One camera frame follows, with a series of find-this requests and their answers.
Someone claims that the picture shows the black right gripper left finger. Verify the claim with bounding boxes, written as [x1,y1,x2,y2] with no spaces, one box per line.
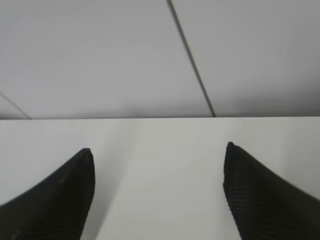
[0,148,96,240]

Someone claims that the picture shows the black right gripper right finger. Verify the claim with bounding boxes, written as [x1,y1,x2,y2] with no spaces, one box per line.
[223,142,320,240]

